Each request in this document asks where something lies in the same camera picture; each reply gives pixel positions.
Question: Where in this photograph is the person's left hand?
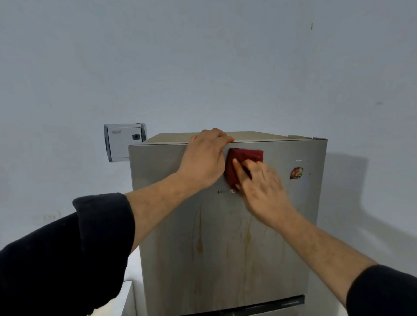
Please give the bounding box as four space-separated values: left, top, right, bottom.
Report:
175 128 235 193

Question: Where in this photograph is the person's right hand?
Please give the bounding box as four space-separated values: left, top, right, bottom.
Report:
232 158 297 230

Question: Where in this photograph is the red cloth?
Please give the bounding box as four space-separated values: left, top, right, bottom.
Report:
224 148 265 193

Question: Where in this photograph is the silver refrigerator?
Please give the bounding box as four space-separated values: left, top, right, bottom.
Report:
128 131 328 316

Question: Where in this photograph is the person's left forearm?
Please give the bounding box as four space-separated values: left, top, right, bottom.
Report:
0 172 196 316

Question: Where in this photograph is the person's right forearm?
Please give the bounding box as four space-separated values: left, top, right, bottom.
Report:
277 210 417 316

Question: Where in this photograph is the grey electrical panel box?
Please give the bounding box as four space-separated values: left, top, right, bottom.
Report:
104 123 148 162

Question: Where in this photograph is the small white marble table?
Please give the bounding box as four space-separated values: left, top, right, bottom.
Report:
88 280 135 316

